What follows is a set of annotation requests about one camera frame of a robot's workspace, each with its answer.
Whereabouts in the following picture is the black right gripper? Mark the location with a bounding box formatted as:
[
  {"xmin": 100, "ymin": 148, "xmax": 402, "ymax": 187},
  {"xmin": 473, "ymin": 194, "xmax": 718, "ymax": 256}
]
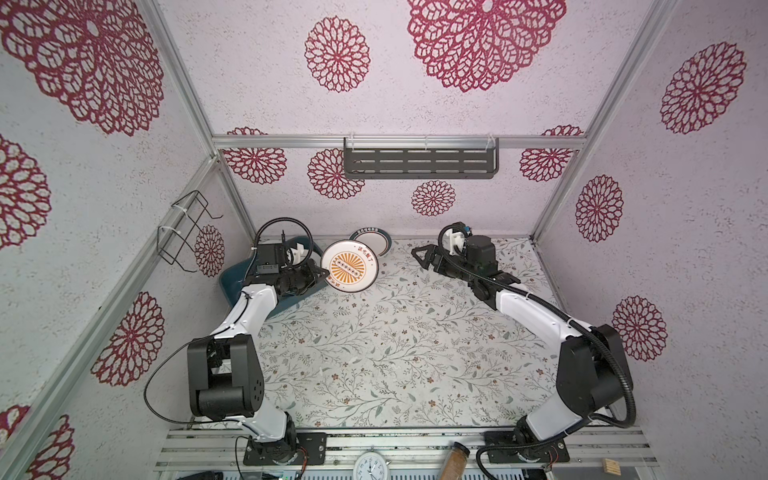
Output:
[{"xmin": 413, "ymin": 246, "xmax": 479, "ymax": 288}]

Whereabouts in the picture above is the sunburst plate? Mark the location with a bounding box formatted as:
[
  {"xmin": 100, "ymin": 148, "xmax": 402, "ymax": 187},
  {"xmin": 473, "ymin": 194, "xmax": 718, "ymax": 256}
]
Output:
[{"xmin": 321, "ymin": 240, "xmax": 380, "ymax": 293}]

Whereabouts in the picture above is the small red-ring green plate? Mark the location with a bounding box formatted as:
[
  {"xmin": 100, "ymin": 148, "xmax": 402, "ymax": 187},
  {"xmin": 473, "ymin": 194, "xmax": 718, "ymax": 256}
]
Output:
[{"xmin": 349, "ymin": 227, "xmax": 393, "ymax": 257}]

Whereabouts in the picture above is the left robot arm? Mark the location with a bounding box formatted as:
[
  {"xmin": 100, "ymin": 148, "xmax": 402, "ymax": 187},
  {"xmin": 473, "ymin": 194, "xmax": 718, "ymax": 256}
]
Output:
[{"xmin": 186, "ymin": 238, "xmax": 325, "ymax": 454}]

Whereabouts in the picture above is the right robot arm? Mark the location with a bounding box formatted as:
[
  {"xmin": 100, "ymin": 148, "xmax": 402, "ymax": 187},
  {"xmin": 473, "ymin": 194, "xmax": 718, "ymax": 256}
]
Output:
[{"xmin": 411, "ymin": 223, "xmax": 637, "ymax": 450}]

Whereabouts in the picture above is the teal plastic bin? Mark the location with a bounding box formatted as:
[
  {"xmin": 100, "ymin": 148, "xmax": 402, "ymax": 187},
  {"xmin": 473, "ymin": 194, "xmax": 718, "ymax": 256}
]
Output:
[{"xmin": 219, "ymin": 236, "xmax": 327, "ymax": 316}]

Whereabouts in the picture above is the brown spice bottle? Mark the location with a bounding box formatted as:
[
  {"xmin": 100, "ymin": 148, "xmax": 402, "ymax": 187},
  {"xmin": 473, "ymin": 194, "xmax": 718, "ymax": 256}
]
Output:
[{"xmin": 437, "ymin": 442, "xmax": 470, "ymax": 480}]

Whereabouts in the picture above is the small wooden block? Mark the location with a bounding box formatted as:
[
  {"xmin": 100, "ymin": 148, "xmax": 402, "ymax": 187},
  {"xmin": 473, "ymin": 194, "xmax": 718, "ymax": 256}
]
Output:
[{"xmin": 602, "ymin": 458, "xmax": 622, "ymax": 476}]

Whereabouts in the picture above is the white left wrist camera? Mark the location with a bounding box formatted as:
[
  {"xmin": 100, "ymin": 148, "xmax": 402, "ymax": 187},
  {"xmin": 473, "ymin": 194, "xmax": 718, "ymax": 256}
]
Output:
[{"xmin": 286, "ymin": 243, "xmax": 308, "ymax": 267}]

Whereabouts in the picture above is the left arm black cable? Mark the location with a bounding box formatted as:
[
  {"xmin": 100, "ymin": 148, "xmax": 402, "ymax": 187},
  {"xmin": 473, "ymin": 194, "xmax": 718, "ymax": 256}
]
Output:
[{"xmin": 142, "ymin": 217, "xmax": 315, "ymax": 466}]

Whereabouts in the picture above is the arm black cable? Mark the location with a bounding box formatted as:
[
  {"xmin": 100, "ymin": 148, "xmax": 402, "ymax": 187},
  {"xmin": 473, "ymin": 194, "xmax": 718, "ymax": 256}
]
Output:
[
  {"xmin": 142, "ymin": 217, "xmax": 315, "ymax": 466},
  {"xmin": 436, "ymin": 221, "xmax": 637, "ymax": 480}
]

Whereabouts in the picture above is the grey metal wall shelf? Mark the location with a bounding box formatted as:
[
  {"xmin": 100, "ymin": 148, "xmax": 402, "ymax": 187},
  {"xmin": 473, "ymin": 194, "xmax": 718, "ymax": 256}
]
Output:
[{"xmin": 342, "ymin": 138, "xmax": 499, "ymax": 180}]

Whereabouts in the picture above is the black wire wall rack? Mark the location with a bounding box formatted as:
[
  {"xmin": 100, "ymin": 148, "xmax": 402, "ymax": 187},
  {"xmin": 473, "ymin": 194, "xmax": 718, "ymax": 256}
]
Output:
[{"xmin": 155, "ymin": 189, "xmax": 225, "ymax": 276}]

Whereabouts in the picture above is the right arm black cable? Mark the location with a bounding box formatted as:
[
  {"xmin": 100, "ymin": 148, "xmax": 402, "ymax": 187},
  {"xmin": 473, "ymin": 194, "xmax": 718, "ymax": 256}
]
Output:
[{"xmin": 436, "ymin": 221, "xmax": 637, "ymax": 480}]

